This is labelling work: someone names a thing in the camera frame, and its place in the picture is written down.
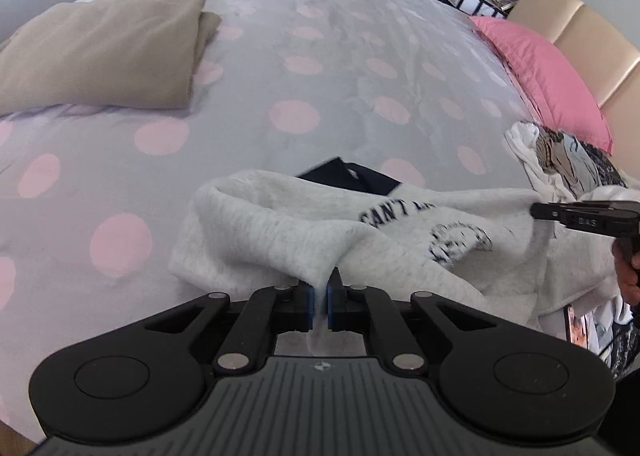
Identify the brown patterned garment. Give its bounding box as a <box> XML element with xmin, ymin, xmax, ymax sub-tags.
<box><xmin>535</xmin><ymin>127</ymin><xmax>574</xmax><ymax>176</ymax></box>

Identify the pink pillow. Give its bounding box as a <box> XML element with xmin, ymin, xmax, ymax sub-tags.
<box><xmin>471</xmin><ymin>16</ymin><xmax>614</xmax><ymax>153</ymax></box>

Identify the light grey sweatshirt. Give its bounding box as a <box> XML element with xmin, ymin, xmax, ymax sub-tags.
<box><xmin>169</xmin><ymin>171</ymin><xmax>631</xmax><ymax>330</ymax></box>

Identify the light blue grey garment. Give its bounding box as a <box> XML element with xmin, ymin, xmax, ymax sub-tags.
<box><xmin>553</xmin><ymin>133</ymin><xmax>601</xmax><ymax>198</ymax></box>

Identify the polka dot bed cover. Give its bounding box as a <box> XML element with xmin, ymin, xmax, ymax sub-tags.
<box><xmin>1</xmin><ymin>0</ymin><xmax>528</xmax><ymax>440</ymax></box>

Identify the folded beige garment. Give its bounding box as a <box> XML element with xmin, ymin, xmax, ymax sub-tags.
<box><xmin>1</xmin><ymin>0</ymin><xmax>221</xmax><ymax>115</ymax></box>

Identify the dark floral garment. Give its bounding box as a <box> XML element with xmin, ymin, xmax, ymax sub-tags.
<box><xmin>582</xmin><ymin>143</ymin><xmax>627</xmax><ymax>187</ymax></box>

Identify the white garment pile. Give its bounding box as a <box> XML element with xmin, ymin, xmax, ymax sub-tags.
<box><xmin>504</xmin><ymin>121</ymin><xmax>576</xmax><ymax>202</ymax></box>

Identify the cream padded headboard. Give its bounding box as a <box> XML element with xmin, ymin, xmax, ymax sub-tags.
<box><xmin>508</xmin><ymin>0</ymin><xmax>640</xmax><ymax>179</ymax></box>

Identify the person's right hand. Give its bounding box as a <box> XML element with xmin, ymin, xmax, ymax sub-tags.
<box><xmin>612</xmin><ymin>239</ymin><xmax>640</xmax><ymax>306</ymax></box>

